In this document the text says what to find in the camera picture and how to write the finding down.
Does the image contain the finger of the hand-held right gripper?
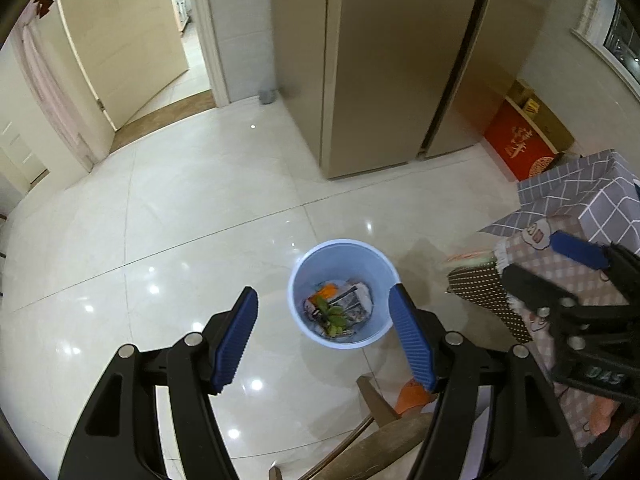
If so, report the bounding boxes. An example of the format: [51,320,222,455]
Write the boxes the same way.
[550,232,640,301]
[502,265,581,318]

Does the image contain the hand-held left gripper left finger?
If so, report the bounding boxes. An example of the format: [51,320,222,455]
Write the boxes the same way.
[57,287,259,480]

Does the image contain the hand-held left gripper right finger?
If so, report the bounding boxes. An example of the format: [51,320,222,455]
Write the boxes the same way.
[389,284,586,480]

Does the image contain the printed newspaper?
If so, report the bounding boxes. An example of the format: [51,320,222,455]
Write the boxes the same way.
[332,282,376,326]

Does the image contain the green vegetable leaves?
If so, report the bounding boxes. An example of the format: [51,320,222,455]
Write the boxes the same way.
[312,296,351,338]

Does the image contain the light blue waste bin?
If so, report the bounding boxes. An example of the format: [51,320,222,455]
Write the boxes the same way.
[287,241,401,350]

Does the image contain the pink checked printed cloth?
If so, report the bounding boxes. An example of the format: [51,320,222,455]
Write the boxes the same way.
[495,217,640,461]

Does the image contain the dark polka dot cushion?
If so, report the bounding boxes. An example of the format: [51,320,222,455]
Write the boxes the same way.
[446,259,535,345]

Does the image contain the orange slipper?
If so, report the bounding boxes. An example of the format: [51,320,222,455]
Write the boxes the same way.
[395,379,441,417]

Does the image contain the grey checked tablecloth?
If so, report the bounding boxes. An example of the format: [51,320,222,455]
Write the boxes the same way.
[480,149,640,256]

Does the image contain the wooden chair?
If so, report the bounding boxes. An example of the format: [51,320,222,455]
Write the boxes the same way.
[269,374,496,480]

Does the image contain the red gift box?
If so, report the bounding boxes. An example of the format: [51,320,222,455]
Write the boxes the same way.
[482,97,558,182]

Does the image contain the brown cardboard box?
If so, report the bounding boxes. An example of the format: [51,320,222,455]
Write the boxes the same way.
[504,79,576,157]

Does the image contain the window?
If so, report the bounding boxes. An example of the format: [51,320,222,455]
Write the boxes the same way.
[570,0,640,111]

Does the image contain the beige refrigerator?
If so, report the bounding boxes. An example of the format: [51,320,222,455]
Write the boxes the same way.
[269,0,548,181]

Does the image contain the pink hanging cloth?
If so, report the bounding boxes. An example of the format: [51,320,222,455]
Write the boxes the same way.
[12,25,86,148]

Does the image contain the cream door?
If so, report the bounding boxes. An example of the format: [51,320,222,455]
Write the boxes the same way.
[52,0,193,133]

